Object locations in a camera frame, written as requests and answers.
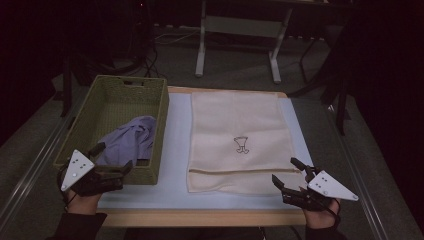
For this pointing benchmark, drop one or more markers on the metal floor rail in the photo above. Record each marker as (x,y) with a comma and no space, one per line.
(36,163)
(356,173)

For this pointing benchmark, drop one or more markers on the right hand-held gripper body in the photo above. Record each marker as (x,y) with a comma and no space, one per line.
(328,187)

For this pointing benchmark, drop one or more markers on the white metal stand frame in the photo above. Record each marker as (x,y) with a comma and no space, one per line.
(200,50)

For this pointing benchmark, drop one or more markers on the person's left hand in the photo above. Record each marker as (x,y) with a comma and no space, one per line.
(83,204)

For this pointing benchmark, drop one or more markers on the green woven basket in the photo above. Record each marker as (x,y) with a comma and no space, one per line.
(113,100)

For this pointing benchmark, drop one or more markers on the black metal stand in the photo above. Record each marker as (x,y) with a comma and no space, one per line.
(66,86)
(341,110)

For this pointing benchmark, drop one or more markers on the light blue table mat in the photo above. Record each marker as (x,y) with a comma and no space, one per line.
(176,133)

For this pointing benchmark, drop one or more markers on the purple garment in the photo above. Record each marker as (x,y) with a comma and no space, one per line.
(131,138)

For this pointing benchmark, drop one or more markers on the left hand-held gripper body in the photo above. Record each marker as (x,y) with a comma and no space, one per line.
(80,168)

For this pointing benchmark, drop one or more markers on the cream mesh laundry bag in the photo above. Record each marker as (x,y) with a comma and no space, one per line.
(233,116)

